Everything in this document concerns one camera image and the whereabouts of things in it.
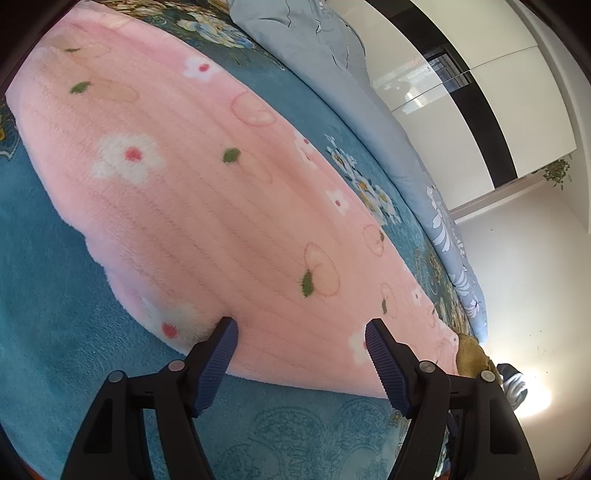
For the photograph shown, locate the green hanging plant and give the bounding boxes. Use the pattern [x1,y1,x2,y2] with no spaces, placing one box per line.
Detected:
[542,158,572,191]

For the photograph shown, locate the white wardrobe with black stripe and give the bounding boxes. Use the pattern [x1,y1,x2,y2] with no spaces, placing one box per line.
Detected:
[325,0,579,225]

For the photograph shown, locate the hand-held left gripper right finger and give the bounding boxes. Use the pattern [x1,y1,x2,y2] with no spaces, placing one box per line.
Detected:
[365,318,541,480]

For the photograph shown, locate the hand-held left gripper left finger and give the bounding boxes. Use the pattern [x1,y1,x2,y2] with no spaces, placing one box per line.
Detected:
[62,316,239,480]

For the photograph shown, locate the light blue daisy quilt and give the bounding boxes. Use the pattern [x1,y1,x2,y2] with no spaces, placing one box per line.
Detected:
[229,0,489,343]

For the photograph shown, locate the olive green knit garment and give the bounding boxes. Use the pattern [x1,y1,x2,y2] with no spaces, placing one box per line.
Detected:
[455,333,498,380]

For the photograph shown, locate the pink floral fleece garment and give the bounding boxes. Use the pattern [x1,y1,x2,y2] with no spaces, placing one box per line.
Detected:
[6,32,462,400]

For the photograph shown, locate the teal floral blanket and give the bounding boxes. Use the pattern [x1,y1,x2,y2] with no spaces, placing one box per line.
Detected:
[0,0,468,480]

